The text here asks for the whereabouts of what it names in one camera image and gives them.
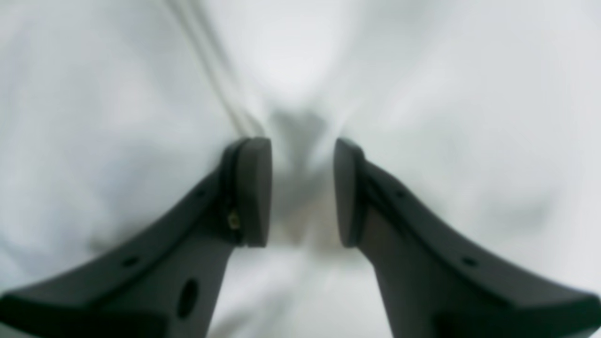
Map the white printed T-shirt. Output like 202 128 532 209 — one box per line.
1 0 600 338

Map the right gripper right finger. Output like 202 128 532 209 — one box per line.
333 138 601 338

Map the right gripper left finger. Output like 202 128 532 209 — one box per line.
1 137 272 338

